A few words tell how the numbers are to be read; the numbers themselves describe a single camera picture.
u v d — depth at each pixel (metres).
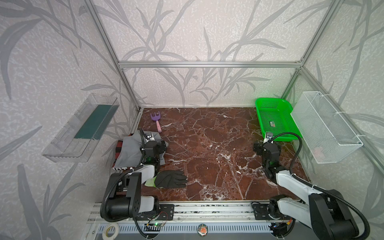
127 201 0.42
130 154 0.84
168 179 0.84
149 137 0.77
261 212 0.73
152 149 0.69
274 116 1.16
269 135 0.74
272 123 1.11
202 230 0.69
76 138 0.65
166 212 0.73
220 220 0.72
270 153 0.64
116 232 0.69
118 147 0.89
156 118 1.13
